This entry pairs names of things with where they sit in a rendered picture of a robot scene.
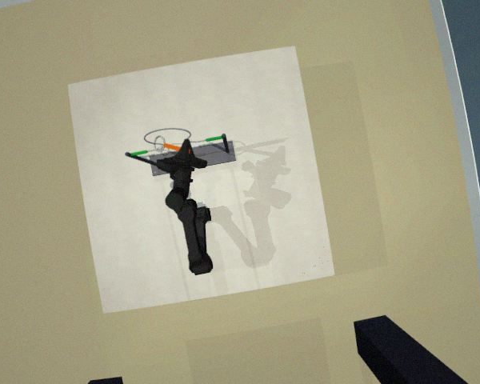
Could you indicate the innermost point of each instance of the long orange handle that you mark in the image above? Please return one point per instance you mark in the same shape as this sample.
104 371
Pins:
165 145

